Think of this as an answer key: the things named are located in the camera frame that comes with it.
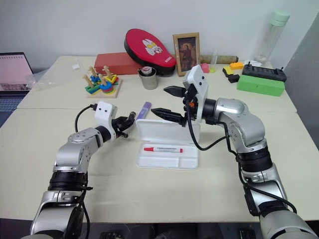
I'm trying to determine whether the open laptop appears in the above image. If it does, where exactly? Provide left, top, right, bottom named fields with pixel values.
left=0, top=52, right=34, bottom=128

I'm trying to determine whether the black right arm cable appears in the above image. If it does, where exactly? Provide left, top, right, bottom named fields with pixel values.
left=185, top=107, right=298, bottom=215

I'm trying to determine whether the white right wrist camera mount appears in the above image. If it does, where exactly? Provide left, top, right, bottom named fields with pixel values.
left=182, top=65, right=209, bottom=123

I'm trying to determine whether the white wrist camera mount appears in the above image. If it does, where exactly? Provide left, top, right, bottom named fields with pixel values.
left=94, top=100, right=118, bottom=139
left=182, top=65, right=209, bottom=123

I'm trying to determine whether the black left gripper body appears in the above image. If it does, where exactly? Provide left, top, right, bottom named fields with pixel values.
left=111, top=116, right=126, bottom=139

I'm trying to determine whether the brown rolled mat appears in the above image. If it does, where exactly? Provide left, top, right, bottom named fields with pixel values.
left=199, top=54, right=240, bottom=64

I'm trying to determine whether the green rectangular box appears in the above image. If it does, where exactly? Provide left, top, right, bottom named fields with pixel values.
left=236, top=74, right=286, bottom=97

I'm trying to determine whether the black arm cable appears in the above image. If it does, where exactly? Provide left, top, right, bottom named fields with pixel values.
left=185, top=107, right=298, bottom=215
left=74, top=104, right=98, bottom=133

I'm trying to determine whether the wooden picture frame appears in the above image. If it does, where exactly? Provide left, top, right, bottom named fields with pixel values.
left=172, top=32, right=201, bottom=77

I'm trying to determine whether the red cartoon boxing pad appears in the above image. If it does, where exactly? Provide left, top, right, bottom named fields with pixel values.
left=124, top=28, right=177, bottom=77

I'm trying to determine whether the purple marker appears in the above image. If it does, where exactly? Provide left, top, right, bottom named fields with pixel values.
left=135, top=101, right=152, bottom=120

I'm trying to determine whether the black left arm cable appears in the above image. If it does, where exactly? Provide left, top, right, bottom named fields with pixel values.
left=74, top=104, right=98, bottom=133

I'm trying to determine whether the white plastic pencil case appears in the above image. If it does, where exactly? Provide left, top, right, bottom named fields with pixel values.
left=135, top=119, right=201, bottom=171

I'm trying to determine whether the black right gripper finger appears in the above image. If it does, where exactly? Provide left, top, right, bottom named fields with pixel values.
left=151, top=107, right=186, bottom=123
left=163, top=85, right=186, bottom=99

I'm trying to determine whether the red whiteboard marker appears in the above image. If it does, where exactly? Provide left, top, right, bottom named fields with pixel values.
left=143, top=146, right=184, bottom=153

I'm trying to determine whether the wooden colourful stacking toy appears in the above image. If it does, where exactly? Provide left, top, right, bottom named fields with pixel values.
left=82, top=65, right=123, bottom=99

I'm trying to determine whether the clear plastic bag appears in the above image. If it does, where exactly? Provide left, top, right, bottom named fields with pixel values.
left=25, top=57, right=83, bottom=92

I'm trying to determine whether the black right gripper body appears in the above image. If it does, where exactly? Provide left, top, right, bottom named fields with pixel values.
left=182, top=84, right=200, bottom=128

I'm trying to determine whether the metal cup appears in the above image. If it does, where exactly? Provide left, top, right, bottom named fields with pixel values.
left=137, top=66, right=159, bottom=90

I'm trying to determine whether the red rectangular box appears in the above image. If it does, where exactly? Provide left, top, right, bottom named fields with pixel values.
left=94, top=52, right=143, bottom=76

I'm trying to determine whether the clear bottle with green lid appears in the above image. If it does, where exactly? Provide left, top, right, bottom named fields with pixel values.
left=254, top=9, right=291, bottom=63

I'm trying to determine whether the clear tube on yellow-green base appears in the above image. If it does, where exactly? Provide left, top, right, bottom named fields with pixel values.
left=209, top=49, right=219, bottom=74

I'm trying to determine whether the yellow and black block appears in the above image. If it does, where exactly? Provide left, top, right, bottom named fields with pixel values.
left=222, top=66, right=240, bottom=84

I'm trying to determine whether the black remote controller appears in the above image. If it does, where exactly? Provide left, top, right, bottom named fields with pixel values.
left=242, top=60, right=288, bottom=83

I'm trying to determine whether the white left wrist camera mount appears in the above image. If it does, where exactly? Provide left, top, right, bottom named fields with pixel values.
left=94, top=100, right=118, bottom=139

